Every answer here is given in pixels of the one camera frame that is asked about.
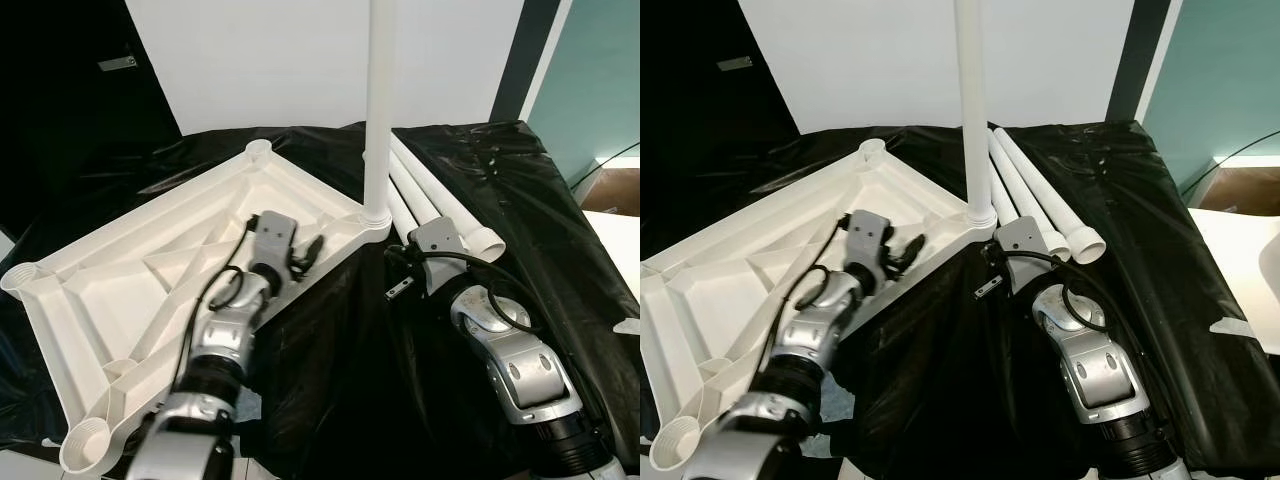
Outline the black plastic sheet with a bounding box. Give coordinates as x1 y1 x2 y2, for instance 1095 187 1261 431
640 120 1280 480
0 120 641 480

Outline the white side table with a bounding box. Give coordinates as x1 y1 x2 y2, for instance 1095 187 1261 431
1188 208 1280 356
585 210 641 301

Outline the brown cardboard box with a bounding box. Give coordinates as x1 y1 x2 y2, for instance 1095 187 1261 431
1195 168 1280 214
585 168 641 214

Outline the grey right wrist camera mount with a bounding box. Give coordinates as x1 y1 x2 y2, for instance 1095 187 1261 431
409 219 473 298
994 214 1053 297

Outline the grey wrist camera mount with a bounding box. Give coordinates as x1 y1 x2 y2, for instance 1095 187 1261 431
845 209 894 271
249 211 300 273
994 214 1053 297
409 219 473 298

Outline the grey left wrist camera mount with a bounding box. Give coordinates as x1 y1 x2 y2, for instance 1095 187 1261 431
249 211 300 273
845 209 894 271

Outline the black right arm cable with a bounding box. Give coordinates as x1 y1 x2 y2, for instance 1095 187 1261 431
412 250 546 336
1000 250 1113 336

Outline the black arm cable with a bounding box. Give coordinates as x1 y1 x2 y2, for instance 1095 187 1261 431
1000 250 1113 336
412 250 546 336
172 213 263 396
762 212 856 391

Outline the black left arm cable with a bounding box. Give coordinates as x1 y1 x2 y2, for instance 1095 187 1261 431
172 213 263 396
762 212 856 391

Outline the black vertical post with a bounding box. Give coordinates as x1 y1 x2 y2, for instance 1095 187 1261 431
1103 0 1177 128
488 0 564 128

